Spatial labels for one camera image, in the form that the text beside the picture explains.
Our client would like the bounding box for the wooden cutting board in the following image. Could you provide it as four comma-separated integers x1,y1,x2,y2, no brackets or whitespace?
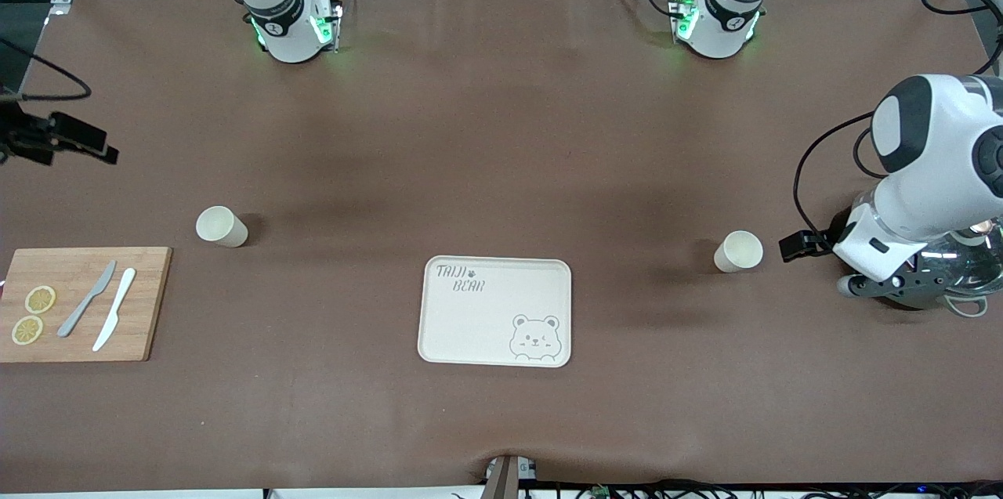
0,247,172,363

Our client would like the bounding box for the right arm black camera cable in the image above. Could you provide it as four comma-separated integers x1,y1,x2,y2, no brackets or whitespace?
0,37,93,103

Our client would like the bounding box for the cream bear print tray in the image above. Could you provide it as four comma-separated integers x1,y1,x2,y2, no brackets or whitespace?
417,255,573,368

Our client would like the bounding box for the table edge camera mount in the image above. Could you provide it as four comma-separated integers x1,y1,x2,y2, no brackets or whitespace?
480,454,541,499

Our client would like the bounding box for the white IKEA cup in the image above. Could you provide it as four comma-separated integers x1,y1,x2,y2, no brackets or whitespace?
195,205,249,248
713,230,764,274

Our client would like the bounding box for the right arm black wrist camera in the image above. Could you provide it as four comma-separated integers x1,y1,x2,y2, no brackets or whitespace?
0,111,119,165

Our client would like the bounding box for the brown table mat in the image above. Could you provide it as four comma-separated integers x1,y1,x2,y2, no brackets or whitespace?
0,0,1003,494

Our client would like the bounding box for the grey plastic knife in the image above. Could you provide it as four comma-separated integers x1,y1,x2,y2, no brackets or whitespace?
56,260,118,338

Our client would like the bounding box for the white plastic knife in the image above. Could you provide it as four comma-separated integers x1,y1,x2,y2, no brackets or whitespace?
92,268,137,353

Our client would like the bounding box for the glass pot lid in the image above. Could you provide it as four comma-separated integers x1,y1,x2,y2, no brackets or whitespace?
853,190,1003,298

